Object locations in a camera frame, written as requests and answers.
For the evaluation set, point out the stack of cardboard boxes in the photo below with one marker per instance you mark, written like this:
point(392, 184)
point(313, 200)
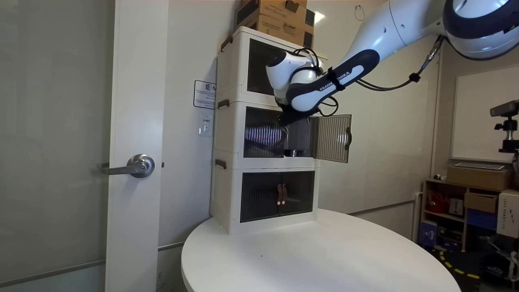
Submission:
point(271, 18)

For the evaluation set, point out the blue bin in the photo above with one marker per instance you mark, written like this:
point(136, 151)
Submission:
point(481, 220)

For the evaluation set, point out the white stacked storage cabinet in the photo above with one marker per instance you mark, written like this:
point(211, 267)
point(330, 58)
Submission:
point(229, 134)

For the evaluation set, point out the small cardboard box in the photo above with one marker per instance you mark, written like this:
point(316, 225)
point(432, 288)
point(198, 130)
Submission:
point(480, 202)

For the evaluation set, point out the open ribbed cabinet door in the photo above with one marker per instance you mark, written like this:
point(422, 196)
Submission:
point(332, 138)

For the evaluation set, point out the camera on mount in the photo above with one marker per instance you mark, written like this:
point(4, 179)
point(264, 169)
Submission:
point(509, 121)

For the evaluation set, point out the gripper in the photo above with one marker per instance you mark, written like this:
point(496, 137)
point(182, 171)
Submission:
point(294, 117)

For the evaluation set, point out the white room door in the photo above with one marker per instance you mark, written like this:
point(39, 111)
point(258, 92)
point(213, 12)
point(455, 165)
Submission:
point(136, 101)

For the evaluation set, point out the tall white box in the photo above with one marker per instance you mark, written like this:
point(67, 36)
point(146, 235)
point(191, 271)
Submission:
point(509, 215)

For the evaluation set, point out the white wall switch plate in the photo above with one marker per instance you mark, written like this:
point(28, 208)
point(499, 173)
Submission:
point(206, 125)

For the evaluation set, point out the white wall sign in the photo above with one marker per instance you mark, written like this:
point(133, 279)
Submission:
point(204, 94)

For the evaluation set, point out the grey keyboard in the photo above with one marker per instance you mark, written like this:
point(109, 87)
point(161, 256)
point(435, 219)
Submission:
point(478, 165)

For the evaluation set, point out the wooden shelf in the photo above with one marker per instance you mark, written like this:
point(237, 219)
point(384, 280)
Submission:
point(462, 219)

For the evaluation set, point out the dark translucent cabinet door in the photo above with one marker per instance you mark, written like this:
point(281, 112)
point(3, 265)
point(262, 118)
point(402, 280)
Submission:
point(257, 196)
point(257, 67)
point(300, 192)

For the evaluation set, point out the long cardboard box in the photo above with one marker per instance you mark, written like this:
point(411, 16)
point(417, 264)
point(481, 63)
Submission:
point(476, 178)

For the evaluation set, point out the whiteboard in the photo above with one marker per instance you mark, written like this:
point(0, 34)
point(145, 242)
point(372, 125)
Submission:
point(482, 117)

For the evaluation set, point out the ribbed translucent cabinet door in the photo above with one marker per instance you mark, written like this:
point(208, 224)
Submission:
point(259, 119)

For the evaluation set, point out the striped cloth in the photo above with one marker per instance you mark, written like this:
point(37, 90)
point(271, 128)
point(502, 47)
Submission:
point(263, 138)

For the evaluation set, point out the red bag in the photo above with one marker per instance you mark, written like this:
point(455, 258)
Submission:
point(437, 203)

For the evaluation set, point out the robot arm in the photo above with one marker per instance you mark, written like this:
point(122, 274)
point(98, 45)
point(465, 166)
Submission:
point(389, 28)

